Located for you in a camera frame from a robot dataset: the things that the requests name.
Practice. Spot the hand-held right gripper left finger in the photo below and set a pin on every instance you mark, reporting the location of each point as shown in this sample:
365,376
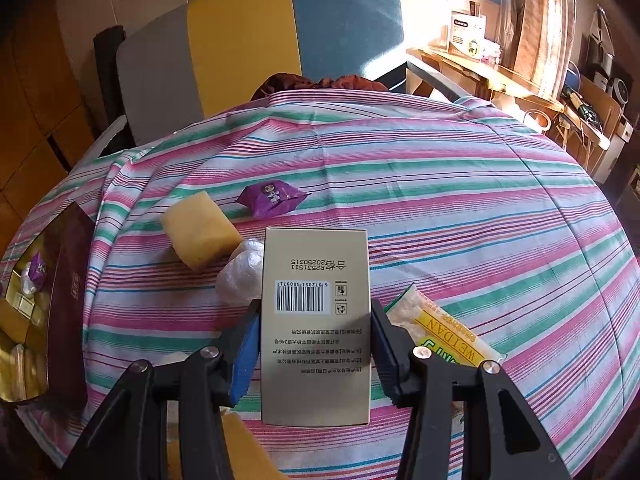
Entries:
245,360

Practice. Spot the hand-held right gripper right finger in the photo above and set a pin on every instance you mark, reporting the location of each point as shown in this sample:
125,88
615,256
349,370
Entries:
387,355

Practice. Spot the yellow snack packet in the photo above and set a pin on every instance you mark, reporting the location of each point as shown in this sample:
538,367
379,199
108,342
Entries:
440,325

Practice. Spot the yellow sponge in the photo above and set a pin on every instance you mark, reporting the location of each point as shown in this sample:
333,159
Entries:
200,230
250,450

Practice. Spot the beige cardboard box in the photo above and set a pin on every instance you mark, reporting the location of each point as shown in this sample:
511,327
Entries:
315,260

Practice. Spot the gold tin box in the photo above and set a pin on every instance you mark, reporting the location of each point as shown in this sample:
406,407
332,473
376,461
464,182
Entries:
70,280

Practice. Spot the small green packet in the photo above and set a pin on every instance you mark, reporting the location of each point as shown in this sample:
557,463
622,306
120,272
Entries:
22,305

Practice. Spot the purple snack packet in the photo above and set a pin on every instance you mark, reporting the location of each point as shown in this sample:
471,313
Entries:
272,199
35,266

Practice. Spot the clear plastic wrapped item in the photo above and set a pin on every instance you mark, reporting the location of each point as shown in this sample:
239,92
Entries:
240,275

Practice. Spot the striped blanket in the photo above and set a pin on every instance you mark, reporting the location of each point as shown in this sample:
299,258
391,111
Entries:
450,210

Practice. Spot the dark red cloth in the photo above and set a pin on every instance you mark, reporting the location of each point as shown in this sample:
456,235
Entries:
280,85

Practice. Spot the wooden desk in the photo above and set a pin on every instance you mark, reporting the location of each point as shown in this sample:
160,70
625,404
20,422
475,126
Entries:
500,77

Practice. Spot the grey yellow blue chair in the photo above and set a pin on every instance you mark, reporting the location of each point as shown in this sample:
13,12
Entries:
240,35

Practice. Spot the brown cardboard box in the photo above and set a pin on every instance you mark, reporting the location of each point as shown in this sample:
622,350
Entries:
600,105

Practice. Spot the wooden wardrobe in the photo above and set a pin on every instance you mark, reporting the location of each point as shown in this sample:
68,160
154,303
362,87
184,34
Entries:
30,110

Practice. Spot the white printed carton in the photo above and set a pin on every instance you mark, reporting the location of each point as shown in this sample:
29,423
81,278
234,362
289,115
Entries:
465,30

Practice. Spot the beige patterned curtain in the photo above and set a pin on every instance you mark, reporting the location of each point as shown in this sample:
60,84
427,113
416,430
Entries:
540,25

